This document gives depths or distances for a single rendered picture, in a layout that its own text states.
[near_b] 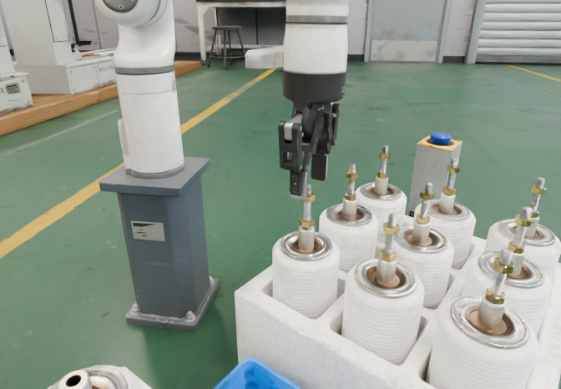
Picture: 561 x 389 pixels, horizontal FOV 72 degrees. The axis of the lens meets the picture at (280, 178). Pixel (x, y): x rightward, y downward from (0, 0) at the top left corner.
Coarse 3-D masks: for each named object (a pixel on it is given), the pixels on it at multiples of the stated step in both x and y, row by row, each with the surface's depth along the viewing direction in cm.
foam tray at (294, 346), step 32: (256, 288) 57; (448, 288) 61; (256, 320) 55; (288, 320) 51; (320, 320) 51; (544, 320) 51; (256, 352) 58; (288, 352) 53; (320, 352) 48; (352, 352) 46; (416, 352) 46; (544, 352) 46; (320, 384) 50; (352, 384) 46; (384, 384) 43; (416, 384) 42; (544, 384) 42
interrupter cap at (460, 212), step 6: (432, 204) 67; (438, 204) 67; (456, 204) 67; (432, 210) 64; (438, 210) 65; (456, 210) 65; (462, 210) 64; (468, 210) 64; (432, 216) 63; (438, 216) 62; (444, 216) 62; (450, 216) 62; (456, 216) 62; (462, 216) 62; (468, 216) 62
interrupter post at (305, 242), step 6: (300, 228) 54; (312, 228) 54; (300, 234) 53; (306, 234) 53; (312, 234) 53; (300, 240) 54; (306, 240) 53; (312, 240) 54; (300, 246) 54; (306, 246) 54; (312, 246) 54
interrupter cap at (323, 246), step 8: (296, 232) 58; (280, 240) 55; (288, 240) 56; (296, 240) 56; (320, 240) 56; (328, 240) 56; (280, 248) 54; (288, 248) 54; (296, 248) 54; (320, 248) 54; (328, 248) 54; (288, 256) 52; (296, 256) 52; (304, 256) 52; (312, 256) 52; (320, 256) 52
